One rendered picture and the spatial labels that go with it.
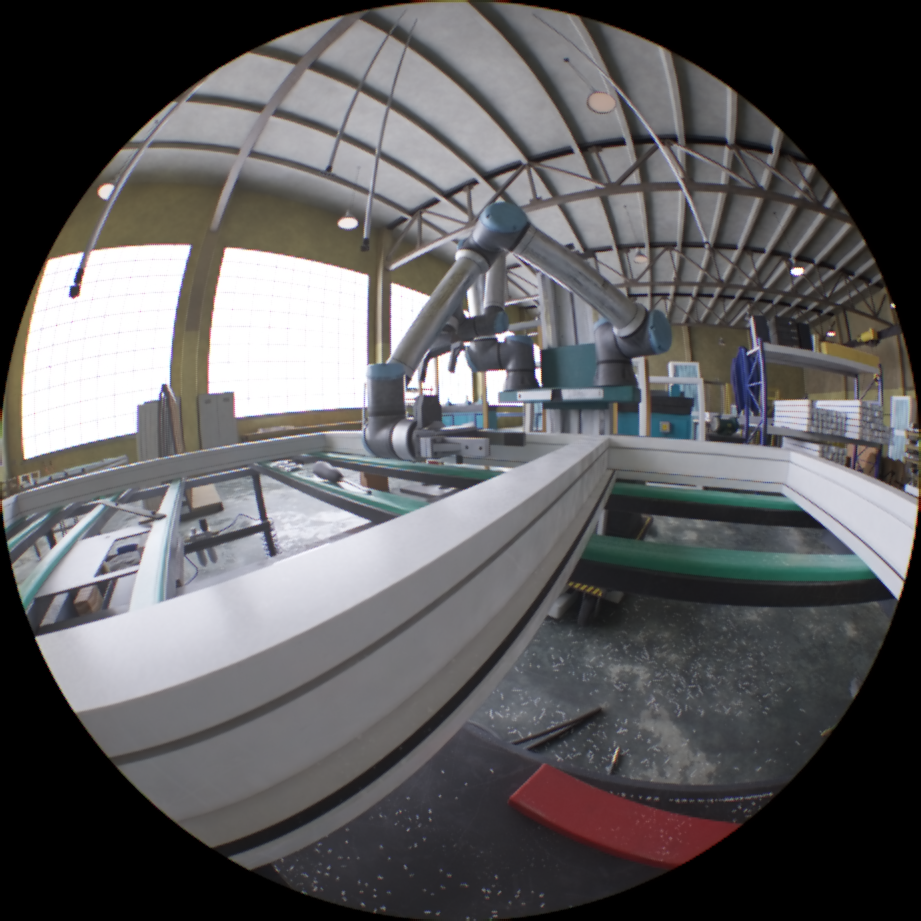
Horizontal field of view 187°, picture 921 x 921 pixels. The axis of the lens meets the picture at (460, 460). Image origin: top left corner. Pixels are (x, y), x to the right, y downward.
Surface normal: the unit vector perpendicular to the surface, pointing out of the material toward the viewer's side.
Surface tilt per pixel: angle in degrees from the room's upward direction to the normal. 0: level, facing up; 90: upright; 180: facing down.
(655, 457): 90
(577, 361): 90
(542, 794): 0
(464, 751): 0
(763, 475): 90
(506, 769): 0
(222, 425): 90
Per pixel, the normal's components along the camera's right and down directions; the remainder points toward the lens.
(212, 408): 0.80, 0.07
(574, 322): -0.73, 0.15
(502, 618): -0.04, -0.98
